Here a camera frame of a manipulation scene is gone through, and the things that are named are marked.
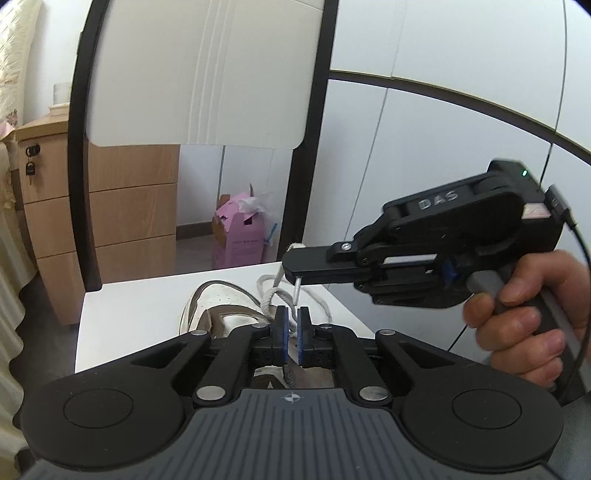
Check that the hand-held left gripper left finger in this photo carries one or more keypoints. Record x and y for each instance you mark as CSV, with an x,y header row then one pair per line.
x,y
280,334

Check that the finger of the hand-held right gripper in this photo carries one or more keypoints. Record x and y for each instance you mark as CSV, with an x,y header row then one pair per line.
x,y
318,263

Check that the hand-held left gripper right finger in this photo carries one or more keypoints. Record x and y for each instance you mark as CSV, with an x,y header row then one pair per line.
x,y
304,337

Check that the beige shoelace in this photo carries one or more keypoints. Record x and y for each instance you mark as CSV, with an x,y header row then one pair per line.
x,y
272,295

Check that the white and brown shoe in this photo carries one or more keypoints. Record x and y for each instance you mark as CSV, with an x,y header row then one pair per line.
x,y
221,295

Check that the cream lace cloth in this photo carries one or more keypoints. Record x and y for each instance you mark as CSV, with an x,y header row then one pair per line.
x,y
14,69

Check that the person's right hand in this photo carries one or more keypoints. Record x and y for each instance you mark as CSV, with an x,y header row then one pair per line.
x,y
545,277

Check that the blue plastic strip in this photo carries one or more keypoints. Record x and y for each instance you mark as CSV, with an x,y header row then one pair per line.
x,y
271,234

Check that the pink cardboard box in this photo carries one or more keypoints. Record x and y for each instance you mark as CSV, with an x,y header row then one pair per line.
x,y
240,240

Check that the white plastic bag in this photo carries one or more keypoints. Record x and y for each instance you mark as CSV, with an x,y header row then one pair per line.
x,y
258,203

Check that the wooden drawer cabinet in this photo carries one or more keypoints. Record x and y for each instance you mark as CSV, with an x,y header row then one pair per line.
x,y
129,221

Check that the black keys in lock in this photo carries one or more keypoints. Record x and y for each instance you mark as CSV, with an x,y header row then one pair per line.
x,y
31,168

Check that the white container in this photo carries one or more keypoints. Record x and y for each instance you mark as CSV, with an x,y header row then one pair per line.
x,y
60,99

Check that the white chair with black frame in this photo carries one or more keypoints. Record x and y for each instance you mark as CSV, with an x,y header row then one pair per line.
x,y
184,69

